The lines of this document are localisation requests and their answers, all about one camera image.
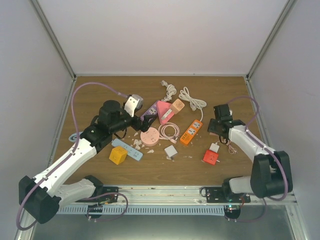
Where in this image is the pink triangular power strip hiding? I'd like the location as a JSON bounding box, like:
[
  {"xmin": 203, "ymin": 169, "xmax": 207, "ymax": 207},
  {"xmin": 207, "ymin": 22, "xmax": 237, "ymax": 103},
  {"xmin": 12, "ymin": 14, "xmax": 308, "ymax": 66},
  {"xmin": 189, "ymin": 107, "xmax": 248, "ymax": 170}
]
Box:
[{"xmin": 155, "ymin": 100, "xmax": 174, "ymax": 125}]

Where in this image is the orange power strip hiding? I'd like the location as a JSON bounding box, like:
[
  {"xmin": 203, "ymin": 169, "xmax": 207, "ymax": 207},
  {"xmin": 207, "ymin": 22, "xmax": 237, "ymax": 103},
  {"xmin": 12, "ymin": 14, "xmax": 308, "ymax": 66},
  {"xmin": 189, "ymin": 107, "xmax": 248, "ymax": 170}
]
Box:
[{"xmin": 179, "ymin": 119, "xmax": 203, "ymax": 146}]

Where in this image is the red cube socket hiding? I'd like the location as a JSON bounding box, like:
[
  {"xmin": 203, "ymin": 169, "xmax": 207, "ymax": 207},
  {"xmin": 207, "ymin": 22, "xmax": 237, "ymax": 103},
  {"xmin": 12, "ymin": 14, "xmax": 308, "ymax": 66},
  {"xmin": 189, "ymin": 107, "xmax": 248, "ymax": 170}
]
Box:
[{"xmin": 202, "ymin": 149, "xmax": 219, "ymax": 166}]

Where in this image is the beige cube socket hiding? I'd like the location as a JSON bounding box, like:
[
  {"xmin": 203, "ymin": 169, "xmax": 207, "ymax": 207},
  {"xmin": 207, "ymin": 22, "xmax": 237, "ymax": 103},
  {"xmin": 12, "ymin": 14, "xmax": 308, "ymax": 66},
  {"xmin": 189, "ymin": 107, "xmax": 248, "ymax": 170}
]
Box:
[{"xmin": 170, "ymin": 99, "xmax": 185, "ymax": 115}]

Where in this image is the yellow cube socket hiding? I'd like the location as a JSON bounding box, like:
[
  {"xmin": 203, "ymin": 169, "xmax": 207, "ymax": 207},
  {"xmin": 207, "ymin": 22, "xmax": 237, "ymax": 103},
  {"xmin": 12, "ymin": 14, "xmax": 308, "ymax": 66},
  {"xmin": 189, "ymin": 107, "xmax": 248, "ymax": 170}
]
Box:
[{"xmin": 109, "ymin": 146, "xmax": 128, "ymax": 165}]

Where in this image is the grey white charger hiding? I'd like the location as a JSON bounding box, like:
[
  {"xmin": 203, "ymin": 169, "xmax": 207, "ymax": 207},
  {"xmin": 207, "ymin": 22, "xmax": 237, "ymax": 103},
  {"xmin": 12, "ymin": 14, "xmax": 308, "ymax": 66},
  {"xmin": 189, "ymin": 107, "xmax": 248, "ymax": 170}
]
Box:
[{"xmin": 164, "ymin": 145, "xmax": 178, "ymax": 160}]

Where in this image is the purple power strip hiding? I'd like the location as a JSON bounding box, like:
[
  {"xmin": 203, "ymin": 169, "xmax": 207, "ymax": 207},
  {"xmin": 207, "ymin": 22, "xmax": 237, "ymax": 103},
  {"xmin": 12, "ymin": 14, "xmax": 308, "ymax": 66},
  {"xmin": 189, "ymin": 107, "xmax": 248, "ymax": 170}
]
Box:
[{"xmin": 140, "ymin": 100, "xmax": 159, "ymax": 121}]

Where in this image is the white square plug adapter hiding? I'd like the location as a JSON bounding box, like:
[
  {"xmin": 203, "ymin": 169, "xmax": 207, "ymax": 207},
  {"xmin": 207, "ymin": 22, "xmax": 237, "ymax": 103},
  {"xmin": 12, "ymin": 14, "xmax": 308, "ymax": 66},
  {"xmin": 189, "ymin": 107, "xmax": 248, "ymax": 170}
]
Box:
[{"xmin": 161, "ymin": 108, "xmax": 172, "ymax": 120}]

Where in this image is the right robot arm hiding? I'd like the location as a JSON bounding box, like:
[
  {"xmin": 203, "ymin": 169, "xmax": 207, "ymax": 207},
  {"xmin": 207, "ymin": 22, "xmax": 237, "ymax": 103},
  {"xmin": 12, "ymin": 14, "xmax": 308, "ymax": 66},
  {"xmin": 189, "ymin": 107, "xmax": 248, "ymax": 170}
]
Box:
[{"xmin": 207, "ymin": 104, "xmax": 293, "ymax": 203}]

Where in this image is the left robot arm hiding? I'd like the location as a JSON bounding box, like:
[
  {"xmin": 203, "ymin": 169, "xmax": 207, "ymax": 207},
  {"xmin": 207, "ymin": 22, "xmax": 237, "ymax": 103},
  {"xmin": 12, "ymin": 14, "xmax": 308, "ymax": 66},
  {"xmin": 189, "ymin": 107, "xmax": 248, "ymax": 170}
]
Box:
[{"xmin": 18, "ymin": 96, "xmax": 157, "ymax": 224}]

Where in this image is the pink round power socket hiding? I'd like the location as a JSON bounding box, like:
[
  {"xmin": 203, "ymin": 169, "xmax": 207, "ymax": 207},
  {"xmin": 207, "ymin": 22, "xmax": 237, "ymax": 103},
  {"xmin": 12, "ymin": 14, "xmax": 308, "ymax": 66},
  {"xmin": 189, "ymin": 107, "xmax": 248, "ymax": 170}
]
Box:
[{"xmin": 140, "ymin": 127, "xmax": 160, "ymax": 147}]

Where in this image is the white usb charger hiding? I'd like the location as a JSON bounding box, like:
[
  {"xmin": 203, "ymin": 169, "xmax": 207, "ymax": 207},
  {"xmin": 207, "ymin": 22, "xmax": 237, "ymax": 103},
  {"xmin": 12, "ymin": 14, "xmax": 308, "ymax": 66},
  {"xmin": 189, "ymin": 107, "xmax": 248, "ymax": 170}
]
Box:
[{"xmin": 209, "ymin": 143, "xmax": 220, "ymax": 153}]

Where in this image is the blue power strip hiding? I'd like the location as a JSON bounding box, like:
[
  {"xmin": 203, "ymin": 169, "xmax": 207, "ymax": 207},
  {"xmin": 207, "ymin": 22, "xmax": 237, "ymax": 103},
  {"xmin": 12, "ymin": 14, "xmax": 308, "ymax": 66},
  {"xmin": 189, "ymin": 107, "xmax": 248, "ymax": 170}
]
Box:
[{"xmin": 111, "ymin": 138, "xmax": 143, "ymax": 161}]

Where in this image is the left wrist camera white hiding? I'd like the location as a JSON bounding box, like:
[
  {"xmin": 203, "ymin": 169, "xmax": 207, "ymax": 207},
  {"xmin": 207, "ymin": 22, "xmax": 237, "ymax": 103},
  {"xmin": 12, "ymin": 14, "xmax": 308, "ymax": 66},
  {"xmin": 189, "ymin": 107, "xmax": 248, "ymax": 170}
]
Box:
[{"xmin": 124, "ymin": 94, "xmax": 144, "ymax": 117}]

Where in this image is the pink coiled power cord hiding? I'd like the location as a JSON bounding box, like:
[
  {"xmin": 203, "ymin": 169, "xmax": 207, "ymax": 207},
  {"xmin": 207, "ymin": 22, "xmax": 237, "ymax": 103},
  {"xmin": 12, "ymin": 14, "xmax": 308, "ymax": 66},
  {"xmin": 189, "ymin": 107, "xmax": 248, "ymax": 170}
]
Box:
[{"xmin": 157, "ymin": 123, "xmax": 181, "ymax": 145}]

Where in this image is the white cord of purple strip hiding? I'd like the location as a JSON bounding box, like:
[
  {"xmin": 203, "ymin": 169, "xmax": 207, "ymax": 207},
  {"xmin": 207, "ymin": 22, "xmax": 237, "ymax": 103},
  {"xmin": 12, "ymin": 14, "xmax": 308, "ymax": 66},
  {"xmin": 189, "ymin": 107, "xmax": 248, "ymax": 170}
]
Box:
[{"xmin": 159, "ymin": 79, "xmax": 177, "ymax": 102}]

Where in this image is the white cord of orange strip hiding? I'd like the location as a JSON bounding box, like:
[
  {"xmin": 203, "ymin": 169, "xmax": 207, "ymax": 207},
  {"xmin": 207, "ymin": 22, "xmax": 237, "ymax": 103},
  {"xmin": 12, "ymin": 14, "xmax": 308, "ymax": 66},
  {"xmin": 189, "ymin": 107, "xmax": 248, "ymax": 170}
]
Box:
[{"xmin": 178, "ymin": 86, "xmax": 208, "ymax": 123}]

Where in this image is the aluminium front rail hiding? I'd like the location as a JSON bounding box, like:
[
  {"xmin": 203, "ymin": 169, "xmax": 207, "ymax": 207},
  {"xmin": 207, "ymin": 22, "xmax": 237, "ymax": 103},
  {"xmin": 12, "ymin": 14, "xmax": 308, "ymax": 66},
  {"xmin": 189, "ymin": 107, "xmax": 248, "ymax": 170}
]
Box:
[{"xmin": 57, "ymin": 183, "xmax": 298, "ymax": 208}]

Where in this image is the slotted cable duct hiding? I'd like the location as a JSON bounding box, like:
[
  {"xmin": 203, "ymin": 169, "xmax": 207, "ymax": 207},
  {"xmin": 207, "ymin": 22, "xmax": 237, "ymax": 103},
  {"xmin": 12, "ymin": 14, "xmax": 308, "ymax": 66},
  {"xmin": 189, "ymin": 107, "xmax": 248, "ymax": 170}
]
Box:
[{"xmin": 57, "ymin": 204, "xmax": 225, "ymax": 216}]

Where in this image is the left metal frame post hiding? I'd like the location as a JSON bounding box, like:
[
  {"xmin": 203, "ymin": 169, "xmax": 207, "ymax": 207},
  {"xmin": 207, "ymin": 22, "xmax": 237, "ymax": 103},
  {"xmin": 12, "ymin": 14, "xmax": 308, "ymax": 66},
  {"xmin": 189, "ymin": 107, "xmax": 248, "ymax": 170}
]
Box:
[{"xmin": 29, "ymin": 0, "xmax": 77, "ymax": 81}]

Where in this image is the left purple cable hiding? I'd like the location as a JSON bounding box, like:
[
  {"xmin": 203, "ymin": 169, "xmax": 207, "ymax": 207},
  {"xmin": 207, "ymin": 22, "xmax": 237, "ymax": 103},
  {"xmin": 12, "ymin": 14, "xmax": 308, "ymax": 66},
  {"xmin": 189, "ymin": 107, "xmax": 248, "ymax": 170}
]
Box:
[{"xmin": 16, "ymin": 81, "xmax": 127, "ymax": 231}]

